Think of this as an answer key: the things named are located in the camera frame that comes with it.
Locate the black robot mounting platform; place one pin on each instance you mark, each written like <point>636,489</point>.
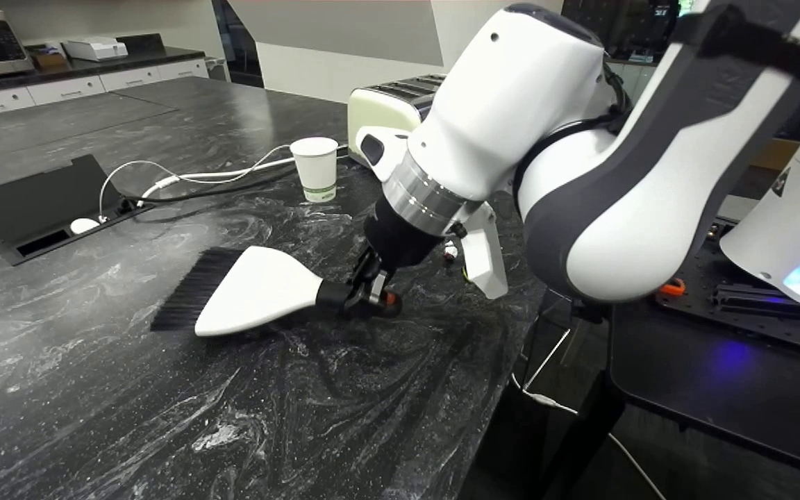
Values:
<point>722,397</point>

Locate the white kitchen counter cabinets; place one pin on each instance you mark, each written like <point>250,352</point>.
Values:
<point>75,86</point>

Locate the black countertop item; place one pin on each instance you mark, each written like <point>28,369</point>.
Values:
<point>143,43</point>

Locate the white paper cup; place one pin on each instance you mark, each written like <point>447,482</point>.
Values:
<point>314,166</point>

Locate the cream four-slot toaster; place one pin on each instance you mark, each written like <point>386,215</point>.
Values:
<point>382,111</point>

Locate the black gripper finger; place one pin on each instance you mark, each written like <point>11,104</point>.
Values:
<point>385,291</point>
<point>362,275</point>

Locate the white countertop appliance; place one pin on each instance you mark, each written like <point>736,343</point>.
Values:
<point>94,48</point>

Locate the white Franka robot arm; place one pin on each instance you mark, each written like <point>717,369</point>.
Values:
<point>511,100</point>

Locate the white power plug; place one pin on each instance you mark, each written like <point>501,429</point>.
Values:
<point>85,225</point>

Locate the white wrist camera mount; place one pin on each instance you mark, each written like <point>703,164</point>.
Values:
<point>483,254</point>

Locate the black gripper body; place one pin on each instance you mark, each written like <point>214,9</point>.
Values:
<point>401,239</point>

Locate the brown countertop box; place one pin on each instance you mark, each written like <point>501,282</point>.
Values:
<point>49,57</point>

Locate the open black table outlet box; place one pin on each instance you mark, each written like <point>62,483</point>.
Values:
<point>40,197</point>

